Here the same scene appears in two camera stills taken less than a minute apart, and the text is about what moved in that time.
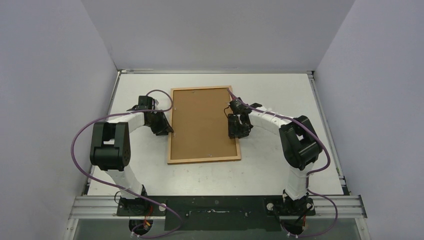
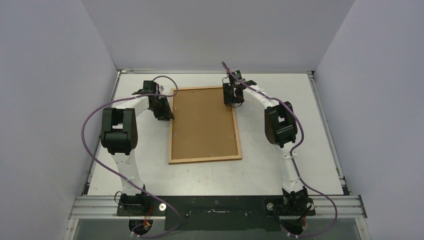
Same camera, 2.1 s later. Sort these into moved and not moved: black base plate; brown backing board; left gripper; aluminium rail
Moved: left gripper
Not moved: brown backing board; aluminium rail; black base plate
